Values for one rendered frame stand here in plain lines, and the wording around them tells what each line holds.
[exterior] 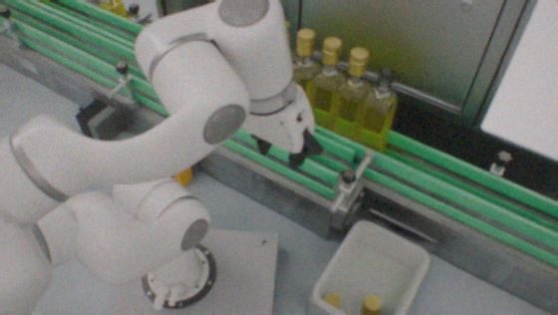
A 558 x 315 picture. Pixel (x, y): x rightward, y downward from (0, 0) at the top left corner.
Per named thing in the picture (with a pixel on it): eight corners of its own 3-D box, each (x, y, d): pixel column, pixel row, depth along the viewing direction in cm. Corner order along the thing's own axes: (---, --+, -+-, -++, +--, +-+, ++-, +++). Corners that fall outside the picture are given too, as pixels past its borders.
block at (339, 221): (363, 203, 108) (368, 184, 103) (344, 233, 103) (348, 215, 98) (349, 196, 110) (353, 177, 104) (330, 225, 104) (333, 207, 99)
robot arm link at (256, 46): (153, 89, 42) (116, 26, 46) (189, 147, 51) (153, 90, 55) (296, 7, 44) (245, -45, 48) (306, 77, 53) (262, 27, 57)
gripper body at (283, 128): (317, 75, 55) (322, 125, 65) (245, 46, 59) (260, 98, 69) (283, 124, 53) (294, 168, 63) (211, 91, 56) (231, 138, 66)
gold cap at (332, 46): (342, 59, 94) (345, 40, 91) (334, 68, 92) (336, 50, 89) (327, 53, 95) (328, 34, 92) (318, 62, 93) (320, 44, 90)
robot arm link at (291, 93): (316, 65, 54) (317, 80, 56) (251, 40, 57) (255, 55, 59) (282, 115, 51) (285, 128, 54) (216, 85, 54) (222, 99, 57)
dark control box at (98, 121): (124, 131, 132) (117, 109, 126) (103, 149, 128) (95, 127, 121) (104, 120, 135) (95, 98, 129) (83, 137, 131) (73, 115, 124)
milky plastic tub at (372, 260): (423, 272, 103) (434, 253, 97) (381, 360, 91) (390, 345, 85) (354, 236, 110) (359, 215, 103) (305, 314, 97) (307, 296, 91)
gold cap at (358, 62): (369, 69, 92) (372, 51, 89) (361, 79, 90) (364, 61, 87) (352, 63, 93) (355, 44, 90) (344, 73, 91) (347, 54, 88)
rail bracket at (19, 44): (30, 49, 137) (11, 9, 127) (9, 62, 133) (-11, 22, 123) (21, 44, 138) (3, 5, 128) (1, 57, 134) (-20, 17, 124)
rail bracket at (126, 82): (142, 106, 121) (131, 64, 110) (122, 123, 116) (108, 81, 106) (132, 100, 122) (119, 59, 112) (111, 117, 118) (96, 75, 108)
